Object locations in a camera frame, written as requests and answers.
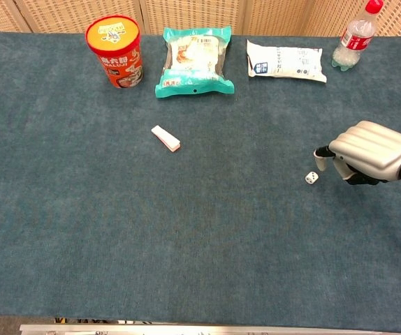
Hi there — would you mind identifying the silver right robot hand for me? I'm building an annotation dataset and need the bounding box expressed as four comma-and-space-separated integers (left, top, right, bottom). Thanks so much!
313, 120, 401, 186

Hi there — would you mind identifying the clear bottle with red cap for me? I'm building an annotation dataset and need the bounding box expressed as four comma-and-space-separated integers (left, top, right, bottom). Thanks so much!
331, 0, 385, 73

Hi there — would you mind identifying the white milk pouch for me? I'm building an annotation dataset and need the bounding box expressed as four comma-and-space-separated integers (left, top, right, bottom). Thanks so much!
245, 38, 328, 84

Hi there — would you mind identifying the teal felt table mat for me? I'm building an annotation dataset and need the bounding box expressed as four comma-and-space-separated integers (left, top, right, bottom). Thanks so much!
0, 30, 401, 334

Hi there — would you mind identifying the teal snack bag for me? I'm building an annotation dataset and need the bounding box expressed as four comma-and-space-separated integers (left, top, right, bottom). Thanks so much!
154, 25, 236, 99

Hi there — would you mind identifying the small white rectangular block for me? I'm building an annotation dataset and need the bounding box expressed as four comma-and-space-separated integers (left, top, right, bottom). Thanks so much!
150, 124, 182, 154

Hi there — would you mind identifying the woven folding screen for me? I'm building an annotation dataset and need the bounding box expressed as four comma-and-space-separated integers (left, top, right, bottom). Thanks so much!
0, 0, 401, 37

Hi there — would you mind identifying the red instant noodle cup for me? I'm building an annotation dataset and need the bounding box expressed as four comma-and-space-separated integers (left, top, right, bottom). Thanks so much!
85, 15, 145, 89

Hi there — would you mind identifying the metal table frame rail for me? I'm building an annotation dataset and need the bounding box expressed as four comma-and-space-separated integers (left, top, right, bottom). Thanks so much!
19, 323, 401, 335

